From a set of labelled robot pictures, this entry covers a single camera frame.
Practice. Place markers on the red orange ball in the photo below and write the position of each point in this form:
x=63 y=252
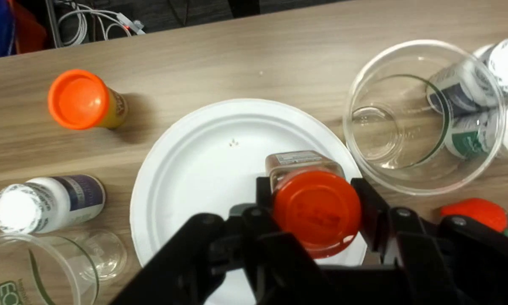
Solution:
x=481 y=211

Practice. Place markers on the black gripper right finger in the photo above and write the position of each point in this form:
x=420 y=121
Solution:
x=457 y=262

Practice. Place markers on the white pill bottle green label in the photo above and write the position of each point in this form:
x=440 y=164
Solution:
x=476 y=133

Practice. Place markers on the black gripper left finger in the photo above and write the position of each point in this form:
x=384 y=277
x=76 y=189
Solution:
x=196 y=260

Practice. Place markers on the clear plastic cup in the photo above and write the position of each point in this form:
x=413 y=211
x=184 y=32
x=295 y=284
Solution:
x=68 y=269
x=391 y=132

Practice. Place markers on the white pill bottle front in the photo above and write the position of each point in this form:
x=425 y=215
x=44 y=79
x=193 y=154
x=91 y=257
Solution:
x=469 y=86

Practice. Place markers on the white paper plate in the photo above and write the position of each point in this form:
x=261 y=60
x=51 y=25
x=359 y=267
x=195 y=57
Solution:
x=208 y=162

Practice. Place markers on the white pill bottle blue label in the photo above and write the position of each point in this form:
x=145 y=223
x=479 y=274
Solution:
x=47 y=204

